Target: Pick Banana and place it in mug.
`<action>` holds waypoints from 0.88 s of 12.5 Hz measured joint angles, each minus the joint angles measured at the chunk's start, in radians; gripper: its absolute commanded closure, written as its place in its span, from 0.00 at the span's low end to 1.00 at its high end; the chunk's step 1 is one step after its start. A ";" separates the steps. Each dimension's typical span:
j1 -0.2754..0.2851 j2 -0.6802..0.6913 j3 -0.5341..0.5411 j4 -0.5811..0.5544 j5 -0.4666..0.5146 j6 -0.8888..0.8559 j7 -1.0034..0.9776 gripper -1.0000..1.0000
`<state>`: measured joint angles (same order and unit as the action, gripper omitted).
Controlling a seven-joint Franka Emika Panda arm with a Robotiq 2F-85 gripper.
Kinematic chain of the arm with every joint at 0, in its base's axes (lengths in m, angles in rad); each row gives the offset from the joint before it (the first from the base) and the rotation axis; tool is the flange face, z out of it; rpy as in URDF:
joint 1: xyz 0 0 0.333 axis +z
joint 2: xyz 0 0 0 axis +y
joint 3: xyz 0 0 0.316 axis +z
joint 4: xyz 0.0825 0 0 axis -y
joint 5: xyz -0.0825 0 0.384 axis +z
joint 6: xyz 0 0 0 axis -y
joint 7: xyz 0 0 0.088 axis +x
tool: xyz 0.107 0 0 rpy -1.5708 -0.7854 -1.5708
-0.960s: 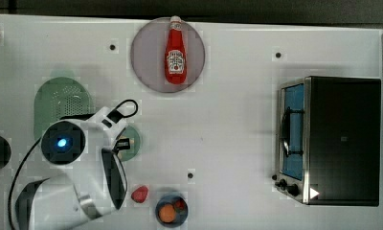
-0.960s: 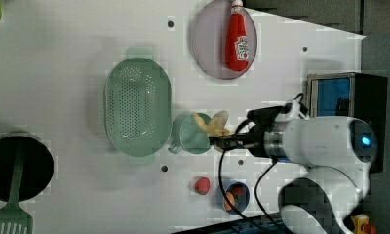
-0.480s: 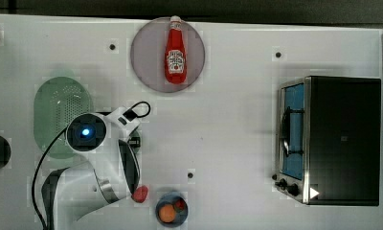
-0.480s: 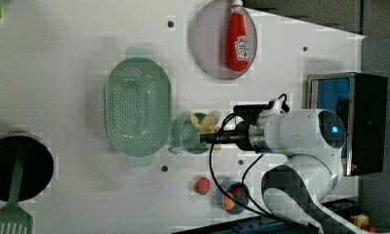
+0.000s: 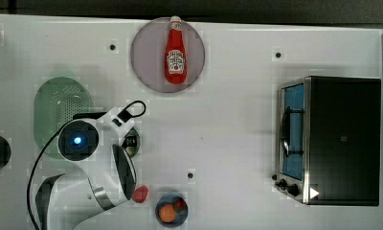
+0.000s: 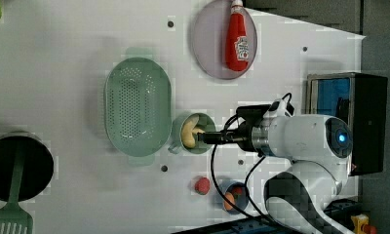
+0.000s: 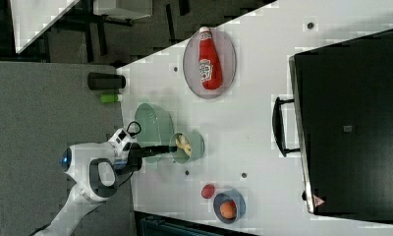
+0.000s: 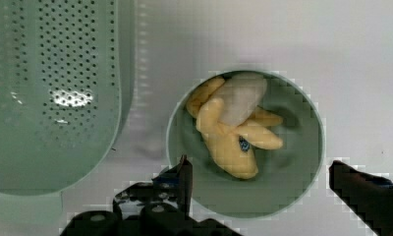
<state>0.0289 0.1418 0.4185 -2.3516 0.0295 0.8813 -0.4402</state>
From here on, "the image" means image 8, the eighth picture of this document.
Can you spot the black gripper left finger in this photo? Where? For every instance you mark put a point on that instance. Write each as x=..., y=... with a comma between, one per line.
x=172, y=186

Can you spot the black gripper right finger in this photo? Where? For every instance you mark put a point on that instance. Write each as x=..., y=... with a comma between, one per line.
x=370, y=197

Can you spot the green mug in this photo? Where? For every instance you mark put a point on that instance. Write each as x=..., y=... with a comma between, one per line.
x=284, y=175

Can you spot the green perforated colander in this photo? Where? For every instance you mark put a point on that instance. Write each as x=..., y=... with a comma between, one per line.
x=66, y=87

